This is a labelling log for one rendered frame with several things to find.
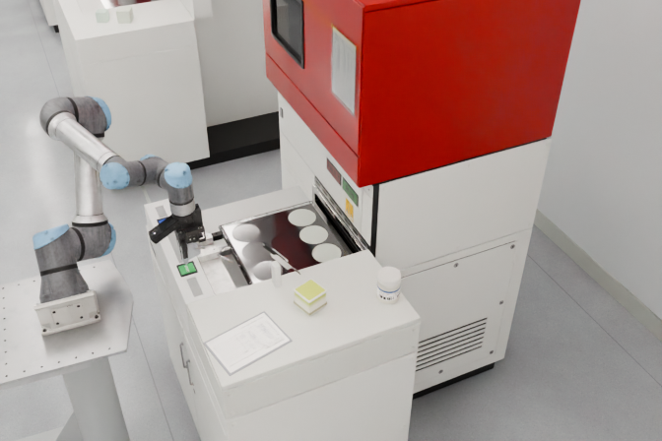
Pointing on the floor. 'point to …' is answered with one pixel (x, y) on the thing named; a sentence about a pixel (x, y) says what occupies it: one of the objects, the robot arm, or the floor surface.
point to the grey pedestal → (91, 408)
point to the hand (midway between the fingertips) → (183, 261)
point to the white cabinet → (370, 389)
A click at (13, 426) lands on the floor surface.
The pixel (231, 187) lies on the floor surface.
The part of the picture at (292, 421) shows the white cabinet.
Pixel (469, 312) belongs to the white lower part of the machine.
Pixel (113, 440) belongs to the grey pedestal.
